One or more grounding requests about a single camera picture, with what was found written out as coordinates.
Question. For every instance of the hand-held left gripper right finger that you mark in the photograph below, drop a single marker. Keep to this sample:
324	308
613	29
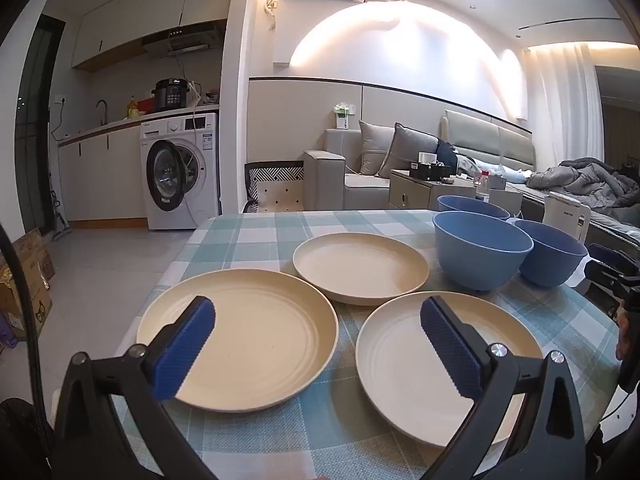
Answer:
450	345

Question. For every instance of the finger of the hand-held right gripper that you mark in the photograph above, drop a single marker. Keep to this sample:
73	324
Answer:
607	267

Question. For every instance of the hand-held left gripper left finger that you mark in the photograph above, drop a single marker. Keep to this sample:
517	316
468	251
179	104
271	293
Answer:
185	345

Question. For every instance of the cream round plate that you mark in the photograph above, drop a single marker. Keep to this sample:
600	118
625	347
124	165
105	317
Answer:
260	340
360	265
400	360

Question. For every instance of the blue bowl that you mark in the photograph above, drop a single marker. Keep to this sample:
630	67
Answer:
475	265
470	205
550	265

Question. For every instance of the person's right hand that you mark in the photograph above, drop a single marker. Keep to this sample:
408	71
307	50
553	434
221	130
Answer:
624	335

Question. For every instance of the grey duvet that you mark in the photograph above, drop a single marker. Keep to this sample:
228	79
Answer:
585	180

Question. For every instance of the white open box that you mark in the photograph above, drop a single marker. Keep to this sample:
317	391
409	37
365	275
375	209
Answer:
505	202

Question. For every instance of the green white checked tablecloth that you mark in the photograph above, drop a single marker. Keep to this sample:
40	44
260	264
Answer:
250	240

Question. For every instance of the clear plastic water bottle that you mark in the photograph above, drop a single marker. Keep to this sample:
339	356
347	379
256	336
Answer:
482	185

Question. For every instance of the white washing machine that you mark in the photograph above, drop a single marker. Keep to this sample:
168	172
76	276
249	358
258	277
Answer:
200	195

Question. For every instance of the beige side cabinet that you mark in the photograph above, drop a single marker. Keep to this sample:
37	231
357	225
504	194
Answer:
415	195

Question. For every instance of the bed with padded headboard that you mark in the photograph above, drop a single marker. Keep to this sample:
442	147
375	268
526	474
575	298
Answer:
500	140

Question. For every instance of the white curtain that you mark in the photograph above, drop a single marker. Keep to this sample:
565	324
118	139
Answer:
565	105

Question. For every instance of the cardboard box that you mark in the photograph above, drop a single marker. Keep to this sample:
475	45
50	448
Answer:
20	300

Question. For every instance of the black storage box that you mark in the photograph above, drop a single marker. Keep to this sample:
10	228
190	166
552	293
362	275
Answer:
430	171

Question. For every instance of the floor mop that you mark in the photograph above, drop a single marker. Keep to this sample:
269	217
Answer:
60	220

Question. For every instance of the purple bag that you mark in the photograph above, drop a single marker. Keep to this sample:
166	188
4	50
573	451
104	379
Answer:
6	335

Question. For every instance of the white lower kitchen cabinet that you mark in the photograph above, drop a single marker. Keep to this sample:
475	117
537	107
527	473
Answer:
110	175

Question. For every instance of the dark blue jacket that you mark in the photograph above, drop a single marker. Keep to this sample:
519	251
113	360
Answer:
445	152

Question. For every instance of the grey piped cushion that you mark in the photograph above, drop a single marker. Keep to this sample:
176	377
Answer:
407	152

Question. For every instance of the light grey cushion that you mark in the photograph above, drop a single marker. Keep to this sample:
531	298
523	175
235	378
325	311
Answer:
372	150

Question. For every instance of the grey sofa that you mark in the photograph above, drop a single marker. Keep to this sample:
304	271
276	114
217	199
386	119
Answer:
325	175

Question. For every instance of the red container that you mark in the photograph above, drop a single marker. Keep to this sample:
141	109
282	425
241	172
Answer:
146	106

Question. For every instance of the curved kitchen faucet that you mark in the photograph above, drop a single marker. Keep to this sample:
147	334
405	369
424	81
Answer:
104	110

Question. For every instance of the black pressure cooker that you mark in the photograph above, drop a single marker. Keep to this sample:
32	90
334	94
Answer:
172	95

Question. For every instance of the dark glass door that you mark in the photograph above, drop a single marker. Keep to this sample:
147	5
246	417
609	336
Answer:
37	125

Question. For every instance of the steel range hood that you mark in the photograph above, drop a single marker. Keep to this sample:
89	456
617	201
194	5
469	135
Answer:
185	40

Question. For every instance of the white upper cabinets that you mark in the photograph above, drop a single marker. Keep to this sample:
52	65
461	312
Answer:
125	20

